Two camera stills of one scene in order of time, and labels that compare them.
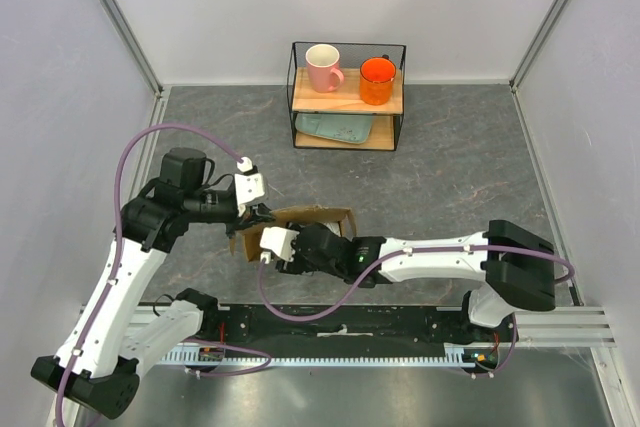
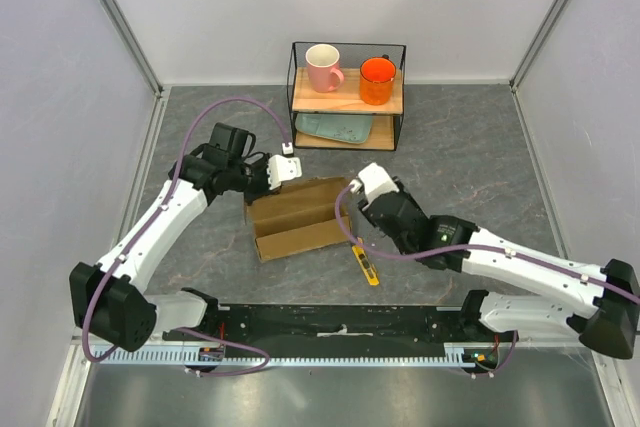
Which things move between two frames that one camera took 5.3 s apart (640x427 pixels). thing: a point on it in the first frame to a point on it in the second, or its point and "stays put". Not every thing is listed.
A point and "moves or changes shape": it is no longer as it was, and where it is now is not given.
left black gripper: [251, 216] to [264, 191]
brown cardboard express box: [308, 214] moves or changes shape
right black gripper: [295, 267] to [403, 190]
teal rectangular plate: [345, 128] stays put
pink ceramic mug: [322, 62] stays put
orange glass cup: [376, 80] stays put
